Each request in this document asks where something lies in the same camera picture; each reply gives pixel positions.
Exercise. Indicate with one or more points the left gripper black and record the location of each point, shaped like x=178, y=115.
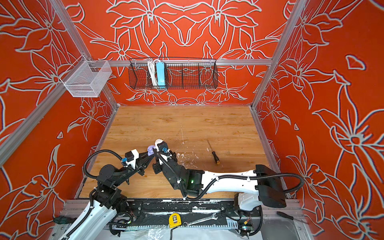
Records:
x=143, y=164

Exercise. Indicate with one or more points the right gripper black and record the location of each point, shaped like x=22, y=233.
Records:
x=156, y=166

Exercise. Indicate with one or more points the purple round case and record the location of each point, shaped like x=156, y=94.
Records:
x=152, y=150

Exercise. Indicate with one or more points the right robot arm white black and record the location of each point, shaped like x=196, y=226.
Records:
x=254, y=188

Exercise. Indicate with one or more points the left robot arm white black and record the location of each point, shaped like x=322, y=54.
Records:
x=107, y=206

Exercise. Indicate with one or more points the yellow black screwdriver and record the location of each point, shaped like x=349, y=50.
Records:
x=216, y=158

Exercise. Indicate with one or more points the yellow tape measure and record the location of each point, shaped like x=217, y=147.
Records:
x=175, y=220

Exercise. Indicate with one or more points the silver wrench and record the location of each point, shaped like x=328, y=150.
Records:
x=212, y=217

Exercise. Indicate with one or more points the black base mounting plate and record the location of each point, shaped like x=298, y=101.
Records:
x=155, y=213

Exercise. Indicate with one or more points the light blue box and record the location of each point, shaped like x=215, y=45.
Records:
x=160, y=66

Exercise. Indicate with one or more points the clear plastic bin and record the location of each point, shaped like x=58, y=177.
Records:
x=87, y=78

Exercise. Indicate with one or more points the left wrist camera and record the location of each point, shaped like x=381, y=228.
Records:
x=130, y=159

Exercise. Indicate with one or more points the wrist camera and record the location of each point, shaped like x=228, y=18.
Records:
x=161, y=146
x=130, y=159

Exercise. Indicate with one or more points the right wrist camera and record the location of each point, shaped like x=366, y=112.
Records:
x=161, y=146

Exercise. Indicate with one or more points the black wire basket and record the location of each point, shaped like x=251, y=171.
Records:
x=180, y=74

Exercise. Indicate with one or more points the green handled tool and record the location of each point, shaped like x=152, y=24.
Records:
x=63, y=220

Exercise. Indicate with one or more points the black screwdriver on frame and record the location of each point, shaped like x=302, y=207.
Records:
x=286, y=216

